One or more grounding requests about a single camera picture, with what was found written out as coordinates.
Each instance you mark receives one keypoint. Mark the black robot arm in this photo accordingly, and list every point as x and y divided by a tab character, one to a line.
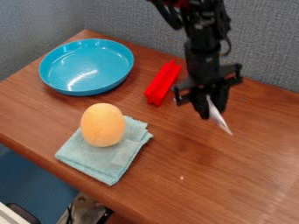
205	21

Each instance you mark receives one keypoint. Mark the metal table leg bracket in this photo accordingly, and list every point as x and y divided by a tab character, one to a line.
84	211

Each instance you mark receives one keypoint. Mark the white toothpaste tube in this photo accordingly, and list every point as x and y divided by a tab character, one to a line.
215	116

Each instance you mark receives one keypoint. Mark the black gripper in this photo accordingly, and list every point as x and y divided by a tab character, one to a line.
209	78

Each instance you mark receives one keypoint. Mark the light blue folded cloth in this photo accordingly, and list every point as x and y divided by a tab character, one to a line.
106	163

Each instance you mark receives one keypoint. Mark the orange egg-shaped ball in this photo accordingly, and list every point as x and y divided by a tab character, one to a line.
103	125

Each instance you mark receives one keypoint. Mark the red plastic block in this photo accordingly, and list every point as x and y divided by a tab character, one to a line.
162	83

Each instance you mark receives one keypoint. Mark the blue plate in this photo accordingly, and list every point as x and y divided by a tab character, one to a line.
87	67

